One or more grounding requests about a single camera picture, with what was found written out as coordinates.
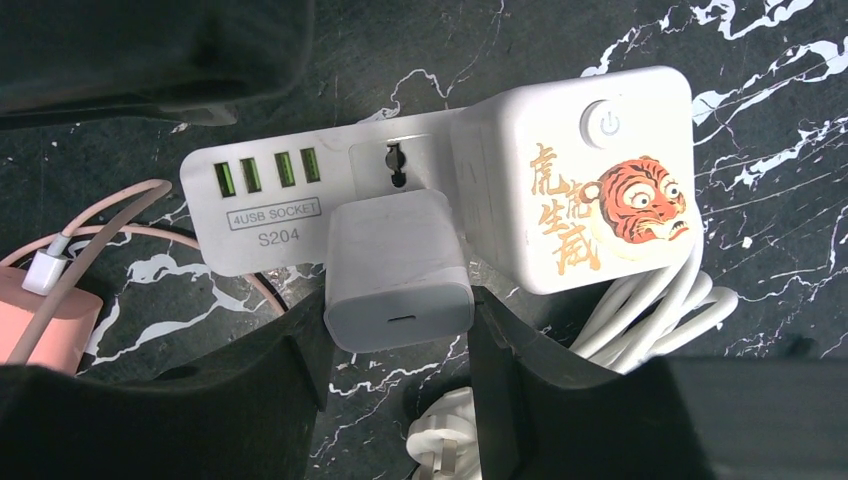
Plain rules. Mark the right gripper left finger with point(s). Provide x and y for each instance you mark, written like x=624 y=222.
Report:
x=244 y=411

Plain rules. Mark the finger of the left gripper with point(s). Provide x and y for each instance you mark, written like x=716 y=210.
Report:
x=183 y=61

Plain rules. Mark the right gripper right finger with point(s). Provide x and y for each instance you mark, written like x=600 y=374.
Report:
x=543 y=412

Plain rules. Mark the white USB charger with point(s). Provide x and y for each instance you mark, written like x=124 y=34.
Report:
x=396 y=274

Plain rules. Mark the white tiger power strip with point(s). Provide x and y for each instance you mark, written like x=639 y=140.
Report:
x=556 y=185

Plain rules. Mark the pink charger with cable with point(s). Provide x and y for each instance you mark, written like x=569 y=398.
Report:
x=46 y=320

